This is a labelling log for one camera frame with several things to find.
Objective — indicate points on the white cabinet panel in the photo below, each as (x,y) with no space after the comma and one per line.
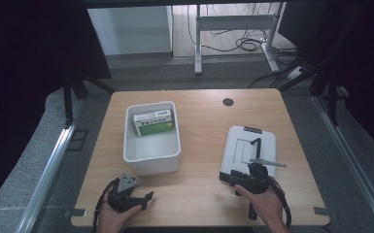
(129,30)

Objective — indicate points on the black floor plate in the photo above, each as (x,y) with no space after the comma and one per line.
(77,139)

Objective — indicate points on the black tripod stand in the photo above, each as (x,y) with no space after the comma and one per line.
(77,87)

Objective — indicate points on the white power strip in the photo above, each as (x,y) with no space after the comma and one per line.
(294,73)

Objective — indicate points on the white metal desk frame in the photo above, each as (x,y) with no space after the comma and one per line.
(233,22)

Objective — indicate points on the person's left hand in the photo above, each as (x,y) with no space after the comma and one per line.
(111,220)

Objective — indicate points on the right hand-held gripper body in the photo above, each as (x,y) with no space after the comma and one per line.
(257,179)

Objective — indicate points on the black curtain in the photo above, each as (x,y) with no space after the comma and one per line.
(29,64)
(369,64)

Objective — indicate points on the round black table grommet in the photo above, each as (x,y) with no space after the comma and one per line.
(228,102)

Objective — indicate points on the black metal stand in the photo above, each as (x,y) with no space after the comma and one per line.
(332,97)

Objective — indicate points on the black bent bar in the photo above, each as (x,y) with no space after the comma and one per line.
(259,149)

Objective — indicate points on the silver metal rail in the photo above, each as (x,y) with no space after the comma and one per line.
(353,161)
(47,178)

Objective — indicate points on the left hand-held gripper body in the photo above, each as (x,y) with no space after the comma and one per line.
(125,184)

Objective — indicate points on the white plastic bin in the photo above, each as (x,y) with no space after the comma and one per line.
(152,152)

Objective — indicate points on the person's right hand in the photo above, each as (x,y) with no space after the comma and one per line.
(265,204)

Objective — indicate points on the green and white box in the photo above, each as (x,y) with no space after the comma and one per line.
(155,124)

